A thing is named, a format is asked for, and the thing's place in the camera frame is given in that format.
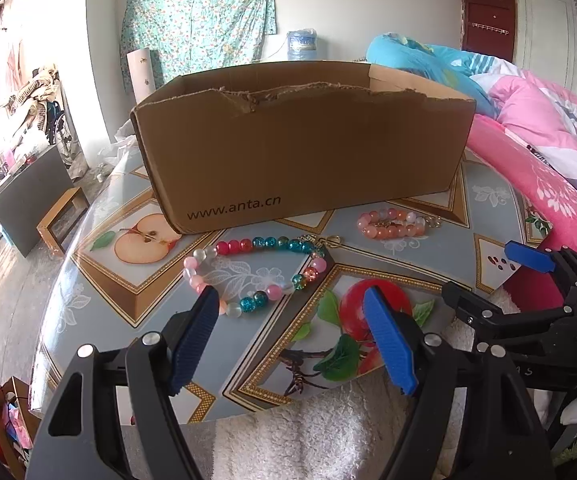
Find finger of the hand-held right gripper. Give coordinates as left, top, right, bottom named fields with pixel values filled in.
left=441, top=280, right=577, bottom=344
left=505, top=241, right=577, bottom=311

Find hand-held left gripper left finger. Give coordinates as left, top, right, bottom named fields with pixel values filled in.
left=26, top=285, right=220, bottom=480

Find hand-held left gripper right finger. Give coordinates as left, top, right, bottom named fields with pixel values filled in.
left=363, top=282, right=555, bottom=480

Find multicolour glass bead bracelet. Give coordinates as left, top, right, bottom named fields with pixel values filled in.
left=182, top=236, right=342, bottom=318

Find orange pink bead bracelet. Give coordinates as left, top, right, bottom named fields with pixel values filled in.
left=356, top=208, right=442, bottom=240

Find brown cardboard box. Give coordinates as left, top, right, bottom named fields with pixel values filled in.
left=129, top=60, right=477, bottom=236

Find white fluffy garment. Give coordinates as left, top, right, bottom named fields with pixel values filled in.
left=118, top=285, right=559, bottom=480

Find pink floral quilt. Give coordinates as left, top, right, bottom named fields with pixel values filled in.
left=463, top=57, right=577, bottom=306

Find wooden stool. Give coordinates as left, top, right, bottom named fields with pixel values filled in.
left=37, top=186, right=90, bottom=258

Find dark grey cabinet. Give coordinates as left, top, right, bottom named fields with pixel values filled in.
left=0, top=145, right=75, bottom=257

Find blue quilt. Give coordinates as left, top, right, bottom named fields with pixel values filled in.
left=366, top=32, right=512, bottom=118

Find red-brown door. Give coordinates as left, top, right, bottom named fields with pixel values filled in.
left=460, top=0, right=515, bottom=66

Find wheelchair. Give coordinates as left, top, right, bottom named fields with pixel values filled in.
left=43, top=100, right=86, bottom=168

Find pile of clothes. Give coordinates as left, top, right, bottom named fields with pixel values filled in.
left=6, top=66, right=62, bottom=116

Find blue water jug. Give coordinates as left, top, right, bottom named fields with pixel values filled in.
left=287, top=28, right=318, bottom=62

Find white wall hook rack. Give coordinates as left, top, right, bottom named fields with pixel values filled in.
left=471, top=22, right=512, bottom=36

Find teal floral wall cloth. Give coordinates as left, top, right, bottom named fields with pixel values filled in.
left=120, top=0, right=278, bottom=92

